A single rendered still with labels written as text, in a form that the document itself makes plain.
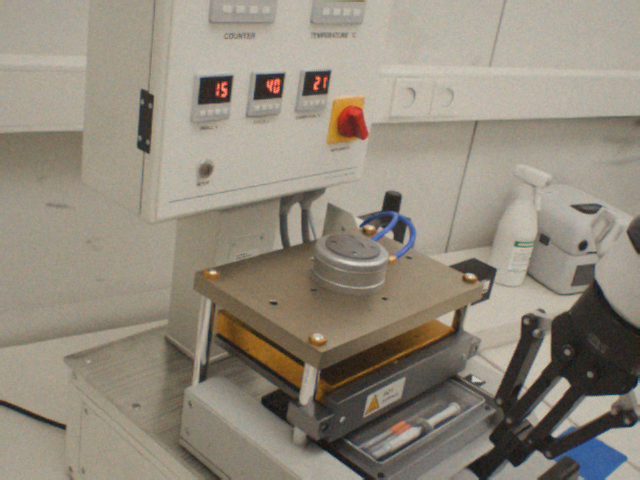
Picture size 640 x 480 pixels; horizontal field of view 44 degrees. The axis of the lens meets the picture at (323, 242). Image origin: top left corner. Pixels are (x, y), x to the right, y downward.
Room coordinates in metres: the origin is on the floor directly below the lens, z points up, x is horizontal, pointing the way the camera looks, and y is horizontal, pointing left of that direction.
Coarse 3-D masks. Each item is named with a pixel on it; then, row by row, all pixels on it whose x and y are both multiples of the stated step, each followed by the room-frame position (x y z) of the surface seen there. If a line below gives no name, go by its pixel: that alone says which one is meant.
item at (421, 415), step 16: (448, 384) 0.77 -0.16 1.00; (416, 400) 0.73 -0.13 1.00; (432, 400) 0.73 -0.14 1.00; (448, 400) 0.74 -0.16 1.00; (464, 400) 0.74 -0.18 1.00; (480, 400) 0.75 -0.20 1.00; (384, 416) 0.69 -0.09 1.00; (400, 416) 0.69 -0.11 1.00; (416, 416) 0.70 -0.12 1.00; (432, 416) 0.70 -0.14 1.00; (448, 416) 0.71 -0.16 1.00; (352, 432) 0.65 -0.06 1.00; (368, 432) 0.66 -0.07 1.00; (384, 432) 0.66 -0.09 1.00; (400, 432) 0.66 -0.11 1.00; (416, 432) 0.67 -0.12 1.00; (368, 448) 0.63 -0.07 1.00; (384, 448) 0.64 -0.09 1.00; (400, 448) 0.64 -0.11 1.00
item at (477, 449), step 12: (468, 444) 0.71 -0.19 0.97; (480, 444) 0.72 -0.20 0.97; (456, 456) 0.69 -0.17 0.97; (468, 456) 0.64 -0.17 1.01; (480, 456) 0.64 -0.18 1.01; (540, 456) 0.71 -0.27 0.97; (432, 468) 0.66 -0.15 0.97; (444, 468) 0.67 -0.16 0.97; (456, 468) 0.62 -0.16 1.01; (468, 468) 0.63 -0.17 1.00; (504, 468) 0.68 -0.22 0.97; (516, 468) 0.69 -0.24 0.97; (528, 468) 0.69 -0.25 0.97; (540, 468) 0.69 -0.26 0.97
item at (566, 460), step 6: (564, 456) 0.67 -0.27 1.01; (558, 462) 0.65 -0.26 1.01; (564, 462) 0.65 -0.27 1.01; (570, 462) 0.66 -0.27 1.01; (576, 462) 0.66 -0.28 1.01; (552, 468) 0.64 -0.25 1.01; (558, 468) 0.64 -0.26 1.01; (564, 468) 0.64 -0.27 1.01; (570, 468) 0.65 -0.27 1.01; (576, 468) 0.65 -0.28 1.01; (546, 474) 0.63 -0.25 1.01; (552, 474) 0.63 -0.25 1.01; (558, 474) 0.63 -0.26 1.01; (564, 474) 0.64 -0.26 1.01; (570, 474) 0.64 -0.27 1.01; (576, 474) 0.65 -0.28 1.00
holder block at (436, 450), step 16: (272, 400) 0.70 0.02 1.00; (480, 416) 0.73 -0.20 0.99; (448, 432) 0.69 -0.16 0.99; (464, 432) 0.70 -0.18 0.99; (480, 432) 0.73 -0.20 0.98; (336, 448) 0.63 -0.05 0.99; (432, 448) 0.66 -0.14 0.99; (448, 448) 0.68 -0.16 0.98; (352, 464) 0.62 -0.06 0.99; (400, 464) 0.63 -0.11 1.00; (416, 464) 0.64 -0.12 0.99; (432, 464) 0.66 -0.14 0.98
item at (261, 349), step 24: (216, 336) 0.75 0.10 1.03; (240, 336) 0.72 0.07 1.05; (264, 336) 0.71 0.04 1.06; (408, 336) 0.76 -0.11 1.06; (432, 336) 0.77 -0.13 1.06; (240, 360) 0.72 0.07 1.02; (264, 360) 0.70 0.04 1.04; (288, 360) 0.68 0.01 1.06; (360, 360) 0.70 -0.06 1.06; (384, 360) 0.70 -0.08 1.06; (288, 384) 0.68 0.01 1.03; (336, 384) 0.65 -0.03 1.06
